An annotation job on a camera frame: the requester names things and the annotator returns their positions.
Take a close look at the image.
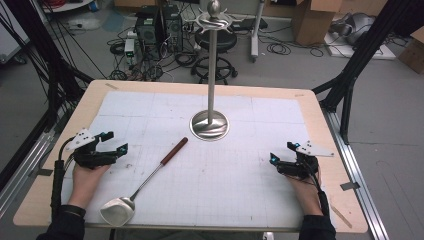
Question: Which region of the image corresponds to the white grid mat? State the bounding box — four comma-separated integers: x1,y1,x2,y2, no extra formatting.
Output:
49,90,333,230

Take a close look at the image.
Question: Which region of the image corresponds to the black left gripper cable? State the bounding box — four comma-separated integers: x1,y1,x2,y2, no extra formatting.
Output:
49,135,76,217

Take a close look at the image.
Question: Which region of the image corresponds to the tall cardboard box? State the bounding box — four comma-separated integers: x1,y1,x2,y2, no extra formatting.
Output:
290,0,345,47

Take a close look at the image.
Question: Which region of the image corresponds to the black round stool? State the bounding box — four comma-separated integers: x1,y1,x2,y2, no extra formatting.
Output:
190,29,240,86

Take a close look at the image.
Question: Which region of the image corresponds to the black computer tower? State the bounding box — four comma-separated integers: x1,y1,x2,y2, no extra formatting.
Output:
134,12,162,54
159,3,185,54

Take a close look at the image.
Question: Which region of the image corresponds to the small white power device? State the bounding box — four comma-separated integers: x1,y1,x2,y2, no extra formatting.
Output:
123,37,136,65

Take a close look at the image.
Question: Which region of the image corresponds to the aluminium rail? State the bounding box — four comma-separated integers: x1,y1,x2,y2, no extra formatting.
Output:
322,109,390,240
0,128,58,219

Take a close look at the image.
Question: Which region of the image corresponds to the person's right hand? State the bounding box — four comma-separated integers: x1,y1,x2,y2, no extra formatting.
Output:
287,165,325,218

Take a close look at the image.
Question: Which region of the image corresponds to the black coiled floor cable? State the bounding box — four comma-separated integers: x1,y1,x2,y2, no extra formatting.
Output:
109,41,126,56
266,42,292,57
174,52,198,68

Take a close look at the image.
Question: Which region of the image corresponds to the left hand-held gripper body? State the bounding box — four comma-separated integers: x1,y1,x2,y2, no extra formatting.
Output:
64,128,122,170

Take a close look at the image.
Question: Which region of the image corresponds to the small cardboard box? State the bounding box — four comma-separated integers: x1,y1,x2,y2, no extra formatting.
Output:
397,25,424,75

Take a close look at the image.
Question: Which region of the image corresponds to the steel spatula with wooden handle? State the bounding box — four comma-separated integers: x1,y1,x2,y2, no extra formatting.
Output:
99,136,190,228

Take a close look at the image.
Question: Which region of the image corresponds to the grey headset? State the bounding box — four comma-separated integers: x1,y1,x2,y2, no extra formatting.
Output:
329,12,377,45

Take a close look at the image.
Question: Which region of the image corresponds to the person's left hand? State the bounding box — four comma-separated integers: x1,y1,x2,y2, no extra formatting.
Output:
67,162,111,210

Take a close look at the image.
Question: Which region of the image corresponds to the black metal frame post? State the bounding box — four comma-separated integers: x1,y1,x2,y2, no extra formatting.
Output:
311,0,419,145
0,0,95,188

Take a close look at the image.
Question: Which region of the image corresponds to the steel utensil rack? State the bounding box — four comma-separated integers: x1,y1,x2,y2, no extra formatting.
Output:
188,0,243,142

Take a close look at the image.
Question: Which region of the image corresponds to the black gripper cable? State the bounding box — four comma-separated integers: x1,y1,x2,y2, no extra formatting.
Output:
301,156,332,218
49,135,76,217

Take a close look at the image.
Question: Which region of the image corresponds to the white flat board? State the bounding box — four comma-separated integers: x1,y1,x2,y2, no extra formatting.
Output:
323,31,398,61

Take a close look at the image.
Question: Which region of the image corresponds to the white stand leg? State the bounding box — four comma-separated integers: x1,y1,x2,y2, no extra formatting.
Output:
249,0,268,63

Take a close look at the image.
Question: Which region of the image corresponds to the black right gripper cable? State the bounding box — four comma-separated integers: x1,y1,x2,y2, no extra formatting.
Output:
301,156,332,218

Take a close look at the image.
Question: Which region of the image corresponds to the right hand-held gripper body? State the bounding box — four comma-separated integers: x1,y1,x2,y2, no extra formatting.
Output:
275,140,335,180

